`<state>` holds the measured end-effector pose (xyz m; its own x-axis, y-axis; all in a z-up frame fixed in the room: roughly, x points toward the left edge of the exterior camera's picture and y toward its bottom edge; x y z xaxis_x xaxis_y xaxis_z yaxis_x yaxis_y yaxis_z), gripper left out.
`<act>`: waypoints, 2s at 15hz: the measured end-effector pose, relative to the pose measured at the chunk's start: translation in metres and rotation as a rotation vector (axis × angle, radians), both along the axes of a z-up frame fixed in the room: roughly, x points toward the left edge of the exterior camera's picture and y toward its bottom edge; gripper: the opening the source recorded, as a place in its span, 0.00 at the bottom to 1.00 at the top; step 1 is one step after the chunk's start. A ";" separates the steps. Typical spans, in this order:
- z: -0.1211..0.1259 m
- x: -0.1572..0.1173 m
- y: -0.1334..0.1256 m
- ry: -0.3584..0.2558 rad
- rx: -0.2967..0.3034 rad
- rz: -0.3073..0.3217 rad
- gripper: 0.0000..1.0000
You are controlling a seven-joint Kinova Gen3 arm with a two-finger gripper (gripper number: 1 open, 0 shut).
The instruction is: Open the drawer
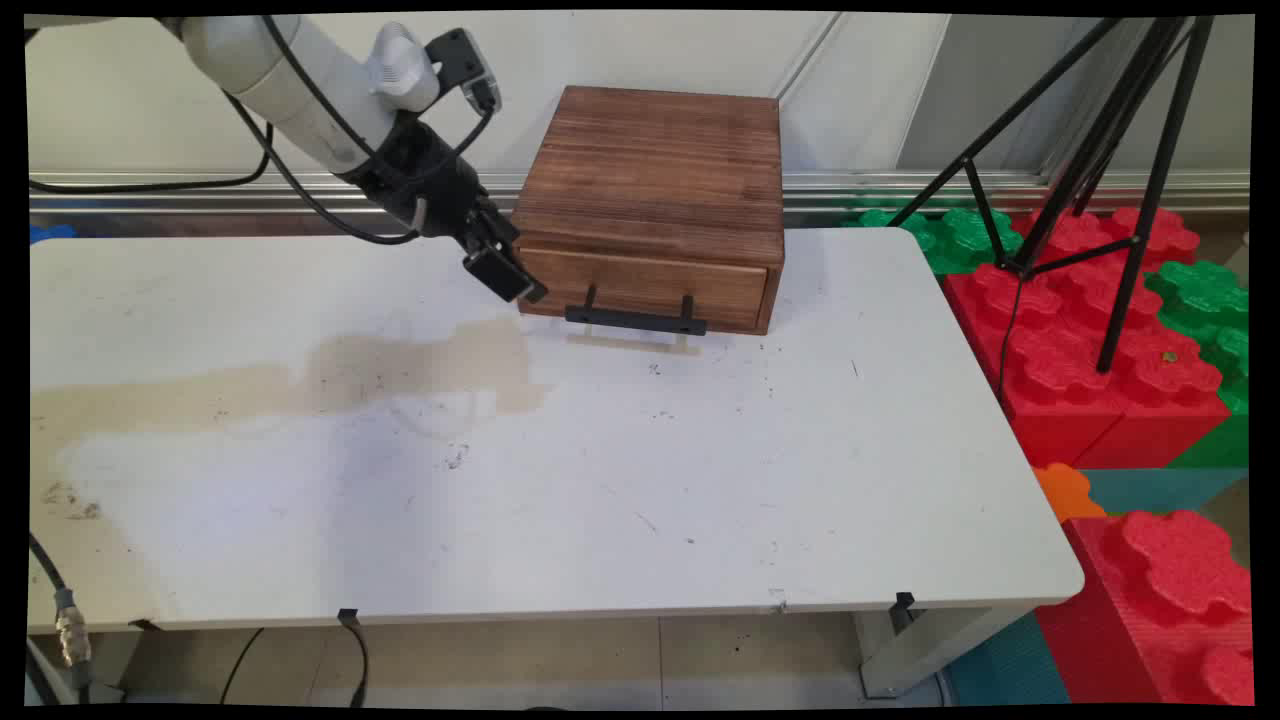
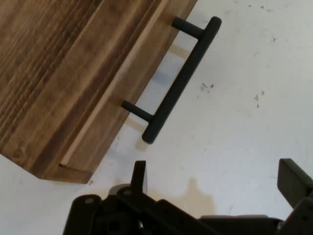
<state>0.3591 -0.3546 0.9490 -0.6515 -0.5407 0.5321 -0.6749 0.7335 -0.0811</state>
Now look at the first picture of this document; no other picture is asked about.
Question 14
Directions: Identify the thin black floor cable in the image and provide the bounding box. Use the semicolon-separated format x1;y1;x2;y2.
219;622;372;709

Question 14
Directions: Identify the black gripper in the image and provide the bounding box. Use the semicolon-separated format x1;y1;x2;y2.
345;118;549;305

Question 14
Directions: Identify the brown wooden drawer cabinet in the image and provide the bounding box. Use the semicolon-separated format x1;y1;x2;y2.
510;85;787;337

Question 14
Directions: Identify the large red foam block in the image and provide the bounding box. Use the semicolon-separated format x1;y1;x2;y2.
943;206;1233;469

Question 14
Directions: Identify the white table leg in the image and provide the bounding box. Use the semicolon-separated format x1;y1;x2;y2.
854;604;1038;700

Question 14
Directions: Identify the orange foam piece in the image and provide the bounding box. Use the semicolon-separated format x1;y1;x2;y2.
1032;462;1109;524

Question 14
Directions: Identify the thin black tripod cable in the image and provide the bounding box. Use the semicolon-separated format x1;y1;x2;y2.
997;278;1024;403

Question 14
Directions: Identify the black cable with metal connector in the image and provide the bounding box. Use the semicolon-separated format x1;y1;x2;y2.
27;531;97;707

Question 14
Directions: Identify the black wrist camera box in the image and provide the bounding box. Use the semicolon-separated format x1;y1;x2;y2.
424;28;503;114

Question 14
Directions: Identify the aluminium wall rail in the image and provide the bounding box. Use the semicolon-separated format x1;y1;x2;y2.
29;171;1252;217

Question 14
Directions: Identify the wooden drawer with black handle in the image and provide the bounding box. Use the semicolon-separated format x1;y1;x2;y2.
517;245;772;338

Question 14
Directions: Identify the green foam block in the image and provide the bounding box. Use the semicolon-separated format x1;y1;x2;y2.
840;206;1024;276
1145;259;1252;469

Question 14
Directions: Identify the black tripod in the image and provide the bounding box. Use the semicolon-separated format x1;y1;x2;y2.
888;15;1217;376

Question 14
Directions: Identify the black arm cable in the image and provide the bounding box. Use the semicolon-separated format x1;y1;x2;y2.
29;15;501;247

